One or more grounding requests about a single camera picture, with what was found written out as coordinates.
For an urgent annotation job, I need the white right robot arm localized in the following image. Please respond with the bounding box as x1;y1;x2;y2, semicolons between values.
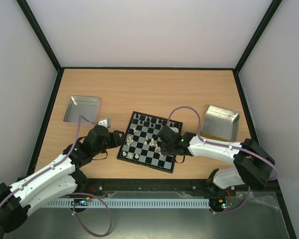
157;126;276;195

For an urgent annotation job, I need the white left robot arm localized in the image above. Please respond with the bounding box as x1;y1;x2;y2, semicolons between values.
0;125;124;233

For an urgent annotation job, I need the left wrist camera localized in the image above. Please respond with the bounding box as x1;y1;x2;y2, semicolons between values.
97;118;111;128

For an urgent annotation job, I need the light blue cable duct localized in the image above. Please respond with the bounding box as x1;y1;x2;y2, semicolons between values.
45;198;210;209

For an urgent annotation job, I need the pink metal tin box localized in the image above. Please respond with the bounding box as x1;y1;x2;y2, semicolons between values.
63;96;101;123

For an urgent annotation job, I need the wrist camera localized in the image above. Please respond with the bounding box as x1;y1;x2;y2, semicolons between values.
97;118;111;128
170;127;179;133

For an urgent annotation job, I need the black aluminium frame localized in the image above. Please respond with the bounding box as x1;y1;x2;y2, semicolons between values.
17;0;296;239

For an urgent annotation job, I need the black silver chess board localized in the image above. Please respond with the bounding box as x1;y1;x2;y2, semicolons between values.
117;111;183;173

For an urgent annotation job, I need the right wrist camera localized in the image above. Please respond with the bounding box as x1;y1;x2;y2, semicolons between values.
170;127;179;133

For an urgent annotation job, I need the yellow metal tin box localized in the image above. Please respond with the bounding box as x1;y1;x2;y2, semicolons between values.
200;105;240;141

